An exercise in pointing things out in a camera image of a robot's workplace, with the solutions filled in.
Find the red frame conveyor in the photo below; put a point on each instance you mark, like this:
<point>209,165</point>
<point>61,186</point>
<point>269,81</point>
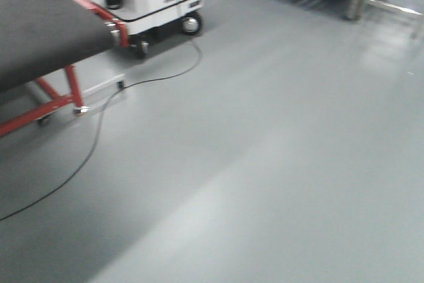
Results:
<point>41,40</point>

